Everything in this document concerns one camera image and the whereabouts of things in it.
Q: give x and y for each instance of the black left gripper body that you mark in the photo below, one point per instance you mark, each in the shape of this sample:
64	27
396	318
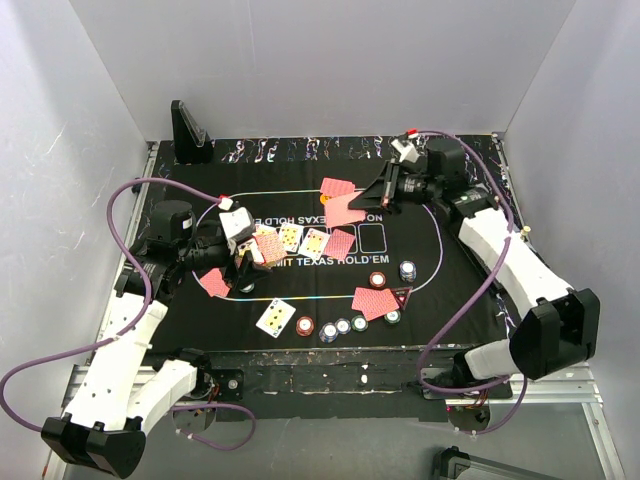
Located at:
200	255

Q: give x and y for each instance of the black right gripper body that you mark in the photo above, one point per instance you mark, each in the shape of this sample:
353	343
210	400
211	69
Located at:
417	188

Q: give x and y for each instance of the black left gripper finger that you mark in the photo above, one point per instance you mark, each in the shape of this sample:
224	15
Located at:
248	271
230	273

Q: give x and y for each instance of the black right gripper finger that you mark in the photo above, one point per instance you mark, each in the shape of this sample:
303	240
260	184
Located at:
371	197
391	177

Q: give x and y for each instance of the green chips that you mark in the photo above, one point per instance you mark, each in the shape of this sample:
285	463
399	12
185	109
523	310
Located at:
246	288

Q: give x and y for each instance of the red back cards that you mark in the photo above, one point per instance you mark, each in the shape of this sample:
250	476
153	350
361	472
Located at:
213	283
374	303

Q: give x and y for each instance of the red playing card box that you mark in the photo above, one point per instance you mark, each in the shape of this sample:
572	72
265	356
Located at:
266	249

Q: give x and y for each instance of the red back board card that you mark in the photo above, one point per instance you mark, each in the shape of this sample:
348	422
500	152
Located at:
338	213
339	244

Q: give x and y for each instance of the face up card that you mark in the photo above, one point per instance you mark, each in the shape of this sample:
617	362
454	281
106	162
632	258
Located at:
314	243
264	231

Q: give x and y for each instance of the three of spades card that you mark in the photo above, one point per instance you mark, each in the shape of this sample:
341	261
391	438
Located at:
275	318

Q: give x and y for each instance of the seven of diamonds card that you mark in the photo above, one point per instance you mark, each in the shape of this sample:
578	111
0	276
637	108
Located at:
290	235

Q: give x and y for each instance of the red poker chip stack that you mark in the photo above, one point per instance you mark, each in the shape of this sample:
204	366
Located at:
305	326

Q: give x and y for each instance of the blue chips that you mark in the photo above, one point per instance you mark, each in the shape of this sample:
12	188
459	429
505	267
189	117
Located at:
407	271

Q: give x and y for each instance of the red chips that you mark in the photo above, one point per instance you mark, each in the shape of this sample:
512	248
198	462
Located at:
377	280

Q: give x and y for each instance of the blue poker chip stack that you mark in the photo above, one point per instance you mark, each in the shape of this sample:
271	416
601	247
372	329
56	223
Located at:
328	333

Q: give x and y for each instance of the red triangular acrylic marker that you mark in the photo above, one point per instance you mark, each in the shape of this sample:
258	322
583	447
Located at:
402	295

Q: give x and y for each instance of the blue chip aside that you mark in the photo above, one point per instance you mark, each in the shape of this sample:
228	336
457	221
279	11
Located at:
343	326

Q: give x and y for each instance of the green poker chip stack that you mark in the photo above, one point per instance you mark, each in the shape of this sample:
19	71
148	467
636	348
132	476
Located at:
359	323

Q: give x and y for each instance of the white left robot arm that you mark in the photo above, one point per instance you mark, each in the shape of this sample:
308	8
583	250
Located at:
105	425

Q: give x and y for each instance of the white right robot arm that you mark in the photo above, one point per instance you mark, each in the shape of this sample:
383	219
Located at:
559	324

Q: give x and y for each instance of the black poker table mat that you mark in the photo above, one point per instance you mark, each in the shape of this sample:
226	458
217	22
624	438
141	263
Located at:
278	181

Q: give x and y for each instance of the black card shoe stand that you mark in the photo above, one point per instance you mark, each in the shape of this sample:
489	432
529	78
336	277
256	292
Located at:
192	143

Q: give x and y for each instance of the black case bottom corner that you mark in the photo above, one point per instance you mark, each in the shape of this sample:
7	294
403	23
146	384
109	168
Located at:
454	464

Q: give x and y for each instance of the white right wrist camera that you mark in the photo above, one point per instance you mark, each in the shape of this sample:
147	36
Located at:
406	150

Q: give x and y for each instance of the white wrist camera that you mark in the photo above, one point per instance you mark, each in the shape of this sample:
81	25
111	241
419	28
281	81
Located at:
238	227
406	150

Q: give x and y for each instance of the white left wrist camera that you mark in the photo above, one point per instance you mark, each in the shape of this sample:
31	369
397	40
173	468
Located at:
238	227

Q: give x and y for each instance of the black wall clip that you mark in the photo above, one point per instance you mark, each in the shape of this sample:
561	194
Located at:
135	189

